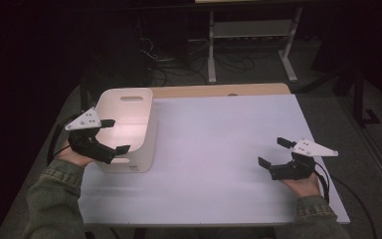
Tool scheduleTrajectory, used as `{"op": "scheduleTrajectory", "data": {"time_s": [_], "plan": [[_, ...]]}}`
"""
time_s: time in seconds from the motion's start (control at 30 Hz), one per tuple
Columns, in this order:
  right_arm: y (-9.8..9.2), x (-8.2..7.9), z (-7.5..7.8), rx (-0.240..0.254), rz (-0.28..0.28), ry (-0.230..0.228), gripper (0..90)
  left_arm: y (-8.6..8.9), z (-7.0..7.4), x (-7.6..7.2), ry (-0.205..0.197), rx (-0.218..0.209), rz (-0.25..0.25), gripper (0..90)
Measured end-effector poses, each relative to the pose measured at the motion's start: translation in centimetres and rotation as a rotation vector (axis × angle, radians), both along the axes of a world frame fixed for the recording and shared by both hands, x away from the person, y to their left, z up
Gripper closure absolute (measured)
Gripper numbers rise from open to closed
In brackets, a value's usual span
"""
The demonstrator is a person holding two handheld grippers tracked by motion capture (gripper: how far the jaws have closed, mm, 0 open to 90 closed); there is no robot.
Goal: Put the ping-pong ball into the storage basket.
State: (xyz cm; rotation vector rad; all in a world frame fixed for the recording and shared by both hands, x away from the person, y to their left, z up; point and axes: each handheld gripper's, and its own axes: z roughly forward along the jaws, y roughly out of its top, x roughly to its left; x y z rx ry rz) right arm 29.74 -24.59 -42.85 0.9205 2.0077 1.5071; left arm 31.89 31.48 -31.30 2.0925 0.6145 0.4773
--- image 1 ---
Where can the metal floor rail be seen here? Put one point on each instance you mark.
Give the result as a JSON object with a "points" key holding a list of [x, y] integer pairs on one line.
{"points": [[378, 162]]}

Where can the white plastic bin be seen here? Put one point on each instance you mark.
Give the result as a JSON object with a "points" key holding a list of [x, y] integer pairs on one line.
{"points": [[136, 113]]}

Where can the white metal desk frame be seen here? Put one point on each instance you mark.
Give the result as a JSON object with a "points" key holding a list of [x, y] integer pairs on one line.
{"points": [[250, 29]]}

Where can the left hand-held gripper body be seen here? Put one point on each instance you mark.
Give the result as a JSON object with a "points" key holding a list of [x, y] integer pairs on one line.
{"points": [[91, 146]]}

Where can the person's right hand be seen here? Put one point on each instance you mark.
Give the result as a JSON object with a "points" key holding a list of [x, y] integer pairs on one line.
{"points": [[303, 187]]}

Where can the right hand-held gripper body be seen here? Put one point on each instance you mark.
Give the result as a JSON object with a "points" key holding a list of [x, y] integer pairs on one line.
{"points": [[293, 171]]}

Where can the person's left hand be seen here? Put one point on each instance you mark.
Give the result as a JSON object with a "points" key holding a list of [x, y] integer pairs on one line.
{"points": [[74, 156]]}

